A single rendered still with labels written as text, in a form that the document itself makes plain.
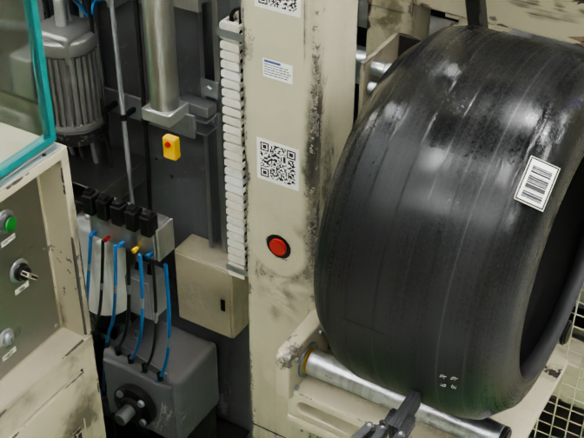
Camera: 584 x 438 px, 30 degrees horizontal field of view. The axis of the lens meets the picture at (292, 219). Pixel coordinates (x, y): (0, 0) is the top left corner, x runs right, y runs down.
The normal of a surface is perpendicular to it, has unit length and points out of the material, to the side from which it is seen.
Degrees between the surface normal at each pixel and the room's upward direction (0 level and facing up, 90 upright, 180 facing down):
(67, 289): 90
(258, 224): 90
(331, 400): 0
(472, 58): 5
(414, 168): 44
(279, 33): 90
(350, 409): 0
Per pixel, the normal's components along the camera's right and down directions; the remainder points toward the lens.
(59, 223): -0.51, 0.51
